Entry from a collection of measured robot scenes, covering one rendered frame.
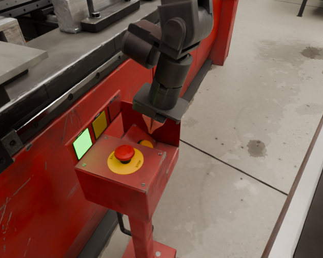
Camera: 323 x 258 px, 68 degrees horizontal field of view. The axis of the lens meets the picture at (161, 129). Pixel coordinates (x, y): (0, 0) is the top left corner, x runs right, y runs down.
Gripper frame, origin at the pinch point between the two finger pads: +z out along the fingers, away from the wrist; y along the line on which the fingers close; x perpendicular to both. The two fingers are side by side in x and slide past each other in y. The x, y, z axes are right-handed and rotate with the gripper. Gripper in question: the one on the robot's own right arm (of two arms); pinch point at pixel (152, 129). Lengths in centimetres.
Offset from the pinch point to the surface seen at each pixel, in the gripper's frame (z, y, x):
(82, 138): -1.4, 10.5, 11.4
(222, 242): 69, -46, -18
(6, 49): -16.4, 22.2, 13.3
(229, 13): 31, -1, -194
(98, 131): 0.8, 9.9, 6.5
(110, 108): -1.0, 10.3, 0.6
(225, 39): 53, -7, -194
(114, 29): -1.7, 26.9, -30.4
